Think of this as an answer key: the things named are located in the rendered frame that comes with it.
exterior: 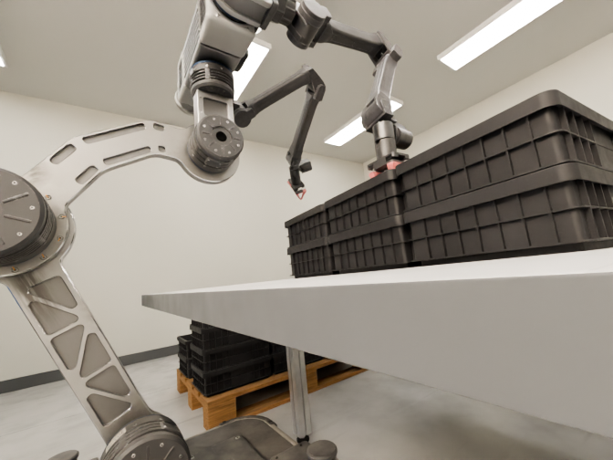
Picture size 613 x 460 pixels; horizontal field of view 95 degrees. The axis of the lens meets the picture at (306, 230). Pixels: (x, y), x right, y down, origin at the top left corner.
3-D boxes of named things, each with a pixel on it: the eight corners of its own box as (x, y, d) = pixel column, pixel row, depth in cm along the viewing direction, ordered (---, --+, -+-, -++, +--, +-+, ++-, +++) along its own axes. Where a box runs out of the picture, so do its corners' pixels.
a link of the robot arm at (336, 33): (368, 52, 113) (387, 28, 105) (385, 78, 111) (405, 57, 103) (281, 27, 84) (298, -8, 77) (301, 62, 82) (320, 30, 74)
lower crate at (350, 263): (407, 267, 61) (399, 214, 63) (329, 275, 86) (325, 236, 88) (503, 256, 81) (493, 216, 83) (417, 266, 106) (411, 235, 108)
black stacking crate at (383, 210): (399, 218, 63) (391, 170, 65) (327, 239, 88) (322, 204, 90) (493, 220, 83) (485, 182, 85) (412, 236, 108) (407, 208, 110)
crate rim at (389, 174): (392, 177, 64) (391, 167, 65) (322, 210, 90) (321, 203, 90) (487, 188, 84) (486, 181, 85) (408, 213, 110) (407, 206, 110)
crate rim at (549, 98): (555, 101, 39) (552, 86, 39) (392, 177, 64) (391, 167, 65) (637, 143, 59) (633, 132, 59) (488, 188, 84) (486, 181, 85)
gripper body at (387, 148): (383, 173, 85) (379, 151, 86) (410, 161, 76) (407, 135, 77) (367, 172, 81) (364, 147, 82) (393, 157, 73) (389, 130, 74)
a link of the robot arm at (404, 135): (358, 119, 86) (379, 97, 79) (384, 127, 92) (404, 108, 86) (370, 151, 82) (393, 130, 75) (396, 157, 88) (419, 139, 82)
